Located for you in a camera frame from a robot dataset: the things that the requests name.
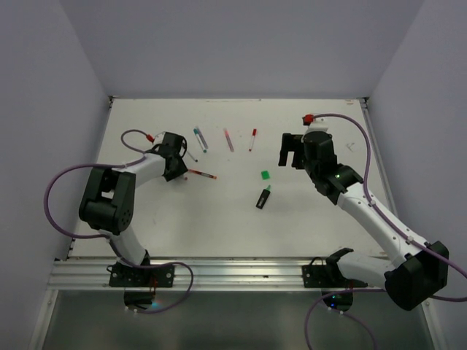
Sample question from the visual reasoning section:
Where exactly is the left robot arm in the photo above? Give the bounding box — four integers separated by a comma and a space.
79, 132, 188, 287

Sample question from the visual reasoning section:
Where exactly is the green black highlighter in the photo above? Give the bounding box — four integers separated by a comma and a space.
255, 185, 271, 209

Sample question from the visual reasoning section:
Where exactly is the pink clear pen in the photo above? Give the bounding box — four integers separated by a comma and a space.
223, 128, 234, 152

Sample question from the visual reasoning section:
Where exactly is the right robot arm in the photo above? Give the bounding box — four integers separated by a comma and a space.
278, 131, 449, 311

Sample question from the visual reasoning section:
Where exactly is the black base bracket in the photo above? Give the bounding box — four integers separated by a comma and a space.
106, 262, 175, 288
301, 257, 350, 288

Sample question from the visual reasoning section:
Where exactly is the teal white marker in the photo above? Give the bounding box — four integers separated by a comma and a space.
193, 128, 207, 153

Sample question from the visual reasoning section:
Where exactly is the right black base bracket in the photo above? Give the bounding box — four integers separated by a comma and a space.
301, 257, 350, 288

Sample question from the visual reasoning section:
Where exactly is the left black base bracket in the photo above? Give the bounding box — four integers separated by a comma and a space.
106, 262, 175, 288

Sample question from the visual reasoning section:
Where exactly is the aluminium mounting rail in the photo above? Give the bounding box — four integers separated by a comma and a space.
47, 257, 392, 292

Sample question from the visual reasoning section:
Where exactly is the red white marker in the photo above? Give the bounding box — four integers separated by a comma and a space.
248, 128, 257, 152

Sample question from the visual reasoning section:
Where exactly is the orange clear pen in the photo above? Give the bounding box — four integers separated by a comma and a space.
188, 169, 217, 179

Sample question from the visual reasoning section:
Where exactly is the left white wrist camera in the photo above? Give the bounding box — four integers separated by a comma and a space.
153, 132, 165, 144

